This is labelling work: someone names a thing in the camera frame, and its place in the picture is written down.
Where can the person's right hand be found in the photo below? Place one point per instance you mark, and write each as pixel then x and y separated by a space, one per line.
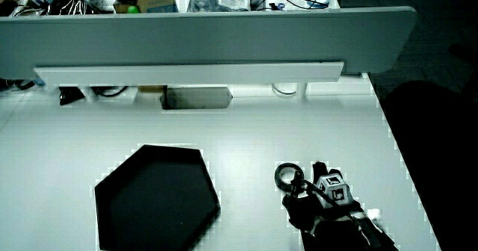
pixel 304 208

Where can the black tape roll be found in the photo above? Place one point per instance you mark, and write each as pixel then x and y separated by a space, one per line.
pixel 279 180

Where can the person's right forearm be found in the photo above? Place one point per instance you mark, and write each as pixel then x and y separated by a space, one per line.
pixel 336 238

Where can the white desk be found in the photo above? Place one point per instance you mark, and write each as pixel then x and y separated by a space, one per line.
pixel 261 131

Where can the grey desk divider panel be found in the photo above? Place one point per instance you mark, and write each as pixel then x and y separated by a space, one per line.
pixel 209 38

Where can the black hexagonal tray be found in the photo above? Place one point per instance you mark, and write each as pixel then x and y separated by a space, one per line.
pixel 157 198

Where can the clear plastic bag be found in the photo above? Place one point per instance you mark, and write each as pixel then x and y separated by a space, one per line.
pixel 214 0

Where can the green round object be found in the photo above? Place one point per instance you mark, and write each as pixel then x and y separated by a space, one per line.
pixel 133 9

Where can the black and white bag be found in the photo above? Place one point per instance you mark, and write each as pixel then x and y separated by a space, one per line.
pixel 63 4

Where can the white rail shelf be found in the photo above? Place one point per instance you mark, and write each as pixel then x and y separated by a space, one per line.
pixel 186 74

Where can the black clamp bracket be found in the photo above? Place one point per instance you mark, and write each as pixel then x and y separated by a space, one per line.
pixel 70 95

